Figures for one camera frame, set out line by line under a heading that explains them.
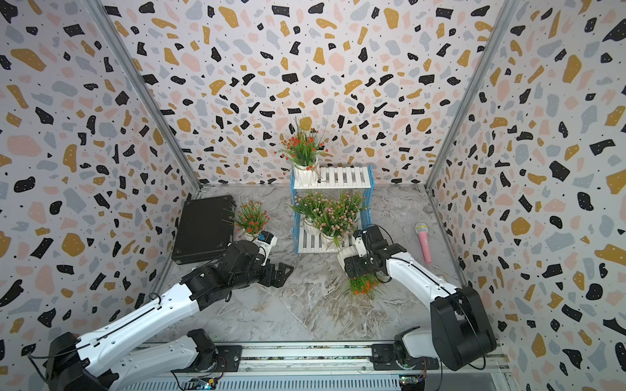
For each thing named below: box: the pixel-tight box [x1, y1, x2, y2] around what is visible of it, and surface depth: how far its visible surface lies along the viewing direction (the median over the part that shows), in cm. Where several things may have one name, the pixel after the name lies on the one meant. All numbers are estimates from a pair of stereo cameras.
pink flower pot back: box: [288, 191, 328, 236], surface depth 92 cm
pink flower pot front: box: [313, 206, 357, 252], surface depth 92 cm
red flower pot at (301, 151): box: [273, 116, 329, 188], surface depth 81 cm
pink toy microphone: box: [414, 222, 433, 264], surface depth 104 cm
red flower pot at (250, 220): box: [229, 201, 271, 242], surface depth 94 cm
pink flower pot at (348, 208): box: [333, 191, 368, 238], surface depth 94 cm
